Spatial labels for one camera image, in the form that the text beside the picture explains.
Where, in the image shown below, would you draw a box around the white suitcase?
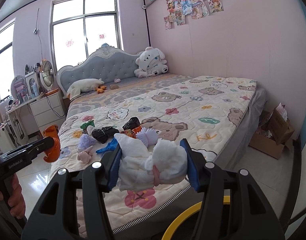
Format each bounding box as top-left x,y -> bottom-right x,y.
0,122 -> 17,153

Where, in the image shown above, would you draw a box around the yellow trash bin rim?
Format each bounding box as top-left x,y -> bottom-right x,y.
162,195 -> 230,239

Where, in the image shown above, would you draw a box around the white desk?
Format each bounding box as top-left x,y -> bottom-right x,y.
6,93 -> 45,145

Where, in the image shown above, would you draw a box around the person's left hand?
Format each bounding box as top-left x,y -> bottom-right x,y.
8,174 -> 26,219

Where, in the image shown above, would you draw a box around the white drawer cabinet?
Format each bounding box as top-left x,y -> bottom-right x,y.
30,90 -> 66,134

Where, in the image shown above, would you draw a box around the window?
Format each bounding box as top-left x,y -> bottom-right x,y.
51,0 -> 121,70
0,21 -> 14,101

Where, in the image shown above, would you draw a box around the white cosmetic cabinet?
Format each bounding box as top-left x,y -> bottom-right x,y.
25,72 -> 39,98

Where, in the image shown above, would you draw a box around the right window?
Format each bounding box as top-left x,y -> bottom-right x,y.
51,0 -> 121,70

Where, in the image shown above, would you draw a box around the orange snack wrapper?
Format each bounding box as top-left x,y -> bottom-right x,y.
120,126 -> 142,139

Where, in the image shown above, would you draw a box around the white tissue bundle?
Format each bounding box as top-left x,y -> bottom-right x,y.
114,134 -> 187,192

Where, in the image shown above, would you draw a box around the white bear plush doll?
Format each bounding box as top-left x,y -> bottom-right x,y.
134,47 -> 168,78

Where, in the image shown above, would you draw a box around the round vanity mirror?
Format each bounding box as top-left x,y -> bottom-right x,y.
11,75 -> 28,100

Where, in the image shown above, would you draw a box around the anime posters on wall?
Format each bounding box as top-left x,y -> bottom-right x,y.
163,0 -> 224,30

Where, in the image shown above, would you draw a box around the bed with cartoon quilt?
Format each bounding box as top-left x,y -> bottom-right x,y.
50,74 -> 266,176

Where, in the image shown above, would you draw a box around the white goose plush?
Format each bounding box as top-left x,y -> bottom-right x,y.
67,79 -> 107,100

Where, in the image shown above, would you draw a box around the blue plastic wrapper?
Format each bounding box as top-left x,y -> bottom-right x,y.
96,138 -> 118,155

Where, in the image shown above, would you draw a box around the purple fluffy wad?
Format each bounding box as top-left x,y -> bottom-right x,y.
78,134 -> 97,151

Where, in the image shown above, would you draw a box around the standing electric fan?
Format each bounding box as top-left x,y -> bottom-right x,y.
39,60 -> 54,91

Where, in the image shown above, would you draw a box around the left window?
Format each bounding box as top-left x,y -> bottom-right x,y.
0,21 -> 14,101

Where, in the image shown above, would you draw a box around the white fluffy wad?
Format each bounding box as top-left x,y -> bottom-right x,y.
136,127 -> 158,147

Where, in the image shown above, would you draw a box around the grey tufted headboard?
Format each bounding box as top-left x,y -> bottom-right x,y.
56,44 -> 140,94

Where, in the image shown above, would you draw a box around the black plastic bag double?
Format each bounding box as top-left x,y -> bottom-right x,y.
91,126 -> 119,144

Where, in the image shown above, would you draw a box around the cardboard box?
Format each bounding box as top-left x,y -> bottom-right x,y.
249,103 -> 295,160

